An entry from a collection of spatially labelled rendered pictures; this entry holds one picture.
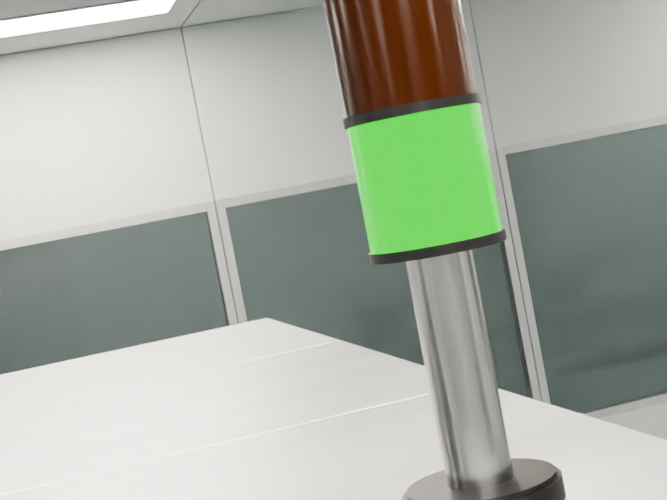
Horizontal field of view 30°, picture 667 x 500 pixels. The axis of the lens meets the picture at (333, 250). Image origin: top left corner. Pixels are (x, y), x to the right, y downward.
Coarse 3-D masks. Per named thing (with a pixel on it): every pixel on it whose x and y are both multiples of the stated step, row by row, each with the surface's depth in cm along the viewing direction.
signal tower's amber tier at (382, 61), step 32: (352, 0) 43; (384, 0) 43; (416, 0) 43; (448, 0) 43; (352, 32) 43; (384, 32) 43; (416, 32) 43; (448, 32) 43; (352, 64) 44; (384, 64) 43; (416, 64) 43; (448, 64) 43; (352, 96) 44; (384, 96) 43; (416, 96) 43
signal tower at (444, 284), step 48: (480, 96) 45; (480, 240) 43; (432, 288) 44; (432, 336) 45; (480, 336) 45; (432, 384) 45; (480, 384) 45; (480, 432) 45; (432, 480) 47; (480, 480) 45; (528, 480) 45
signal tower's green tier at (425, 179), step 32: (352, 128) 44; (384, 128) 43; (416, 128) 43; (448, 128) 43; (480, 128) 44; (384, 160) 43; (416, 160) 43; (448, 160) 43; (480, 160) 44; (384, 192) 44; (416, 192) 43; (448, 192) 43; (480, 192) 44; (384, 224) 44; (416, 224) 43; (448, 224) 43; (480, 224) 44
